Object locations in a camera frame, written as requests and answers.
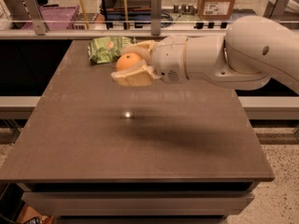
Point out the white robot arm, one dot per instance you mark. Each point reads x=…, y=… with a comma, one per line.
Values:
x=251, y=52

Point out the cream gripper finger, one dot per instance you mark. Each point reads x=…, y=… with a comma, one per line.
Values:
x=142, y=49
x=138, y=75

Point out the green jalapeno chip bag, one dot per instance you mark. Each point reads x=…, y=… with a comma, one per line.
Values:
x=107, y=49

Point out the purple plastic crate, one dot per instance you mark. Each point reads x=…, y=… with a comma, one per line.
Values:
x=59, y=18

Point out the orange fruit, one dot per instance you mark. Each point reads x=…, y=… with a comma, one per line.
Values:
x=126, y=62

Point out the grey metal rail post right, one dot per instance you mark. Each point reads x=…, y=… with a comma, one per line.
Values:
x=275, y=11

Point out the yellow broom handle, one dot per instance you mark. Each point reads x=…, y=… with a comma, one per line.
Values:
x=84, y=14

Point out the grey metal rail post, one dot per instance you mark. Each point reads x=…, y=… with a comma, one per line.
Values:
x=39, y=25
x=275, y=11
x=155, y=16

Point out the cardboard box with label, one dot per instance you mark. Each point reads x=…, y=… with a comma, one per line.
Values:
x=215, y=9

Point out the grey metal rail post middle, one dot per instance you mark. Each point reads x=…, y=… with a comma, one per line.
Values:
x=155, y=16

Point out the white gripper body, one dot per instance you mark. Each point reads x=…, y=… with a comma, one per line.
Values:
x=168, y=59

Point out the grey metal rail post left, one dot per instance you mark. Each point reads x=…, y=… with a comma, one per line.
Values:
x=39, y=25

